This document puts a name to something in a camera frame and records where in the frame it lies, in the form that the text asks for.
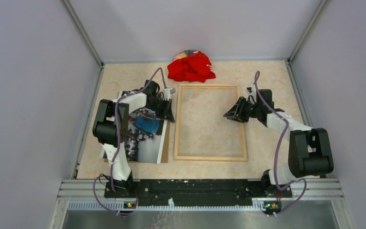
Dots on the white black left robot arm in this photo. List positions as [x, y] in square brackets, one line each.
[120, 172]

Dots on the light wooden picture frame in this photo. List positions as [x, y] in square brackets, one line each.
[208, 158]

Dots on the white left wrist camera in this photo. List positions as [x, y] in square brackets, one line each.
[168, 92]

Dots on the brown cardboard backing board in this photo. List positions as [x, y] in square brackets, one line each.
[166, 142]

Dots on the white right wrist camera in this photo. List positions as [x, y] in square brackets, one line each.
[252, 93]

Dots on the printed colour photo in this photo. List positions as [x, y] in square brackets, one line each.
[134, 126]

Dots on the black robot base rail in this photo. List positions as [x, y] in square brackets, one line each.
[195, 192]

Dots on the red crumpled cloth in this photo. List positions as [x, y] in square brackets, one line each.
[191, 66]

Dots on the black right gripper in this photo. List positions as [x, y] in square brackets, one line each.
[238, 109]

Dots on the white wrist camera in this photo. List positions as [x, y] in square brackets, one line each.
[252, 93]
[168, 92]

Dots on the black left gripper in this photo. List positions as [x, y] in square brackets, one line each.
[168, 116]

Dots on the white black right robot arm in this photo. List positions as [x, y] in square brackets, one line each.
[309, 152]

